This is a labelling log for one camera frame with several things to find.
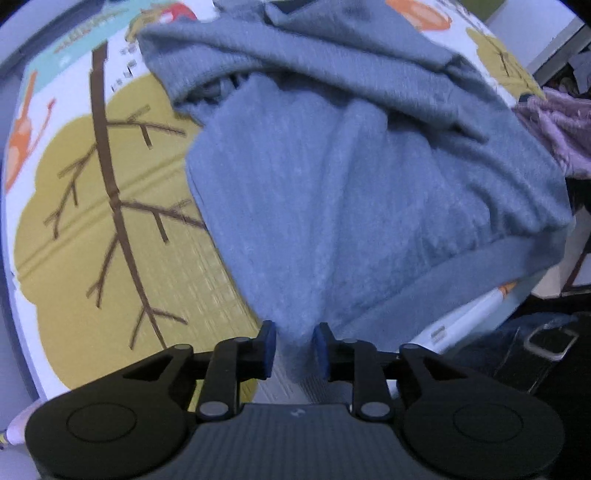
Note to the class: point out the printed foam play mat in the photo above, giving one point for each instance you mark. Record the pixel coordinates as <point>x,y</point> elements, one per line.
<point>69,221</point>

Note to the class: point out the grey sweatshirt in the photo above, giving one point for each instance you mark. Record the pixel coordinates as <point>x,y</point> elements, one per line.
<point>346,184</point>

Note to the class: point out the brown wooden leg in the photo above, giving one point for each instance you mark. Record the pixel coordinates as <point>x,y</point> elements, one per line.
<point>577,272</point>

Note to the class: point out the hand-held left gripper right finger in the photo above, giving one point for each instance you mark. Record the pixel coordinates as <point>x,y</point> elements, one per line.
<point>322,346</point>

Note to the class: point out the purple striped garment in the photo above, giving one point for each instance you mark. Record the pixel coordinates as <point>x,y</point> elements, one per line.
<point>554,129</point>

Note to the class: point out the green chair back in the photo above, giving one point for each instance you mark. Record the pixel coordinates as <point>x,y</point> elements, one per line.
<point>480,7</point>

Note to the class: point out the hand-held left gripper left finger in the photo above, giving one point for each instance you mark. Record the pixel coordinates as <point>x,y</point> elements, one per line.
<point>270,346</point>

